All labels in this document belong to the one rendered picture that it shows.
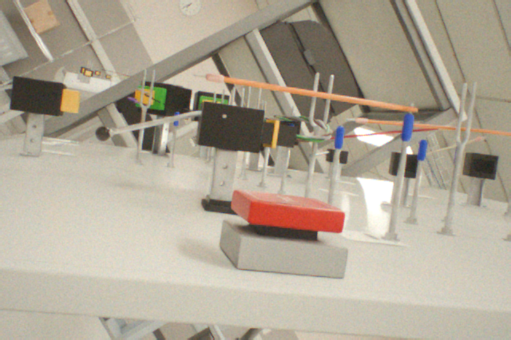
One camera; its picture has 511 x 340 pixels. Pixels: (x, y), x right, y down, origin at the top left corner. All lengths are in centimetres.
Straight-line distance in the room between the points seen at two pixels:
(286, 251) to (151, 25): 779
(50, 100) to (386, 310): 62
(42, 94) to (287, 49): 90
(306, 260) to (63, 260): 11
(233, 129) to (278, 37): 108
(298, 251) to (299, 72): 134
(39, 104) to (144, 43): 723
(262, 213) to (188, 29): 784
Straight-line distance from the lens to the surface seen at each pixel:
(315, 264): 31
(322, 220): 31
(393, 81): 194
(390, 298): 29
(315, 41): 165
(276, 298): 27
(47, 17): 748
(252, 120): 56
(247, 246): 30
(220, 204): 50
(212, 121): 55
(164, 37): 808
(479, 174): 107
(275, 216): 30
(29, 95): 84
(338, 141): 58
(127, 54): 803
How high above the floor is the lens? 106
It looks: 8 degrees up
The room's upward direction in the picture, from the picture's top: 61 degrees clockwise
